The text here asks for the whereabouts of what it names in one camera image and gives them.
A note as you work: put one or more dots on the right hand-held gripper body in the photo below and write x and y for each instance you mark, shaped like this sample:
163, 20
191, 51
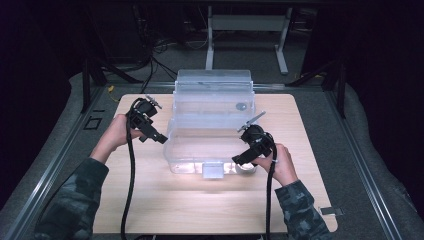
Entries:
258, 140

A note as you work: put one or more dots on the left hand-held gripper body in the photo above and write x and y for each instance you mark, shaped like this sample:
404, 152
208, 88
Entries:
141, 115

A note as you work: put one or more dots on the brown tape roll red core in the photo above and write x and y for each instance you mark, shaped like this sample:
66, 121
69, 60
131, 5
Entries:
246, 167

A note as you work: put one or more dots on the clear plastic tiered storage box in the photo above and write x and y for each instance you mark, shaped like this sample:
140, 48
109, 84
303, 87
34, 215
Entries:
210, 133

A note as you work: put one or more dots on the person's left hand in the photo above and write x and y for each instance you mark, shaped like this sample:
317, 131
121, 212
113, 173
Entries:
115, 135

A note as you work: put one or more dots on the person's right hand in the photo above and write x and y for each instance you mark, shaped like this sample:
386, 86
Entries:
283, 166

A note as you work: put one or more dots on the black diagonal metal brace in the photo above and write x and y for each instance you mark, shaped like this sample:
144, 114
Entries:
313, 75

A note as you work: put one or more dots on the grey tape piece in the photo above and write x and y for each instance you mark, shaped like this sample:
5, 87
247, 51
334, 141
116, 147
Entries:
331, 211

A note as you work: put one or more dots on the grey metal rail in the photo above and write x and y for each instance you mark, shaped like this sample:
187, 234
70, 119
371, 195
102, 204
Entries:
363, 160
270, 86
43, 176

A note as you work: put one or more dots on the black metal post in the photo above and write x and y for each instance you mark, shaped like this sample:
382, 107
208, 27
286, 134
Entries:
341, 90
86, 86

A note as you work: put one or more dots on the white metal desk frame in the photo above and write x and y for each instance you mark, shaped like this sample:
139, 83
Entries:
246, 23

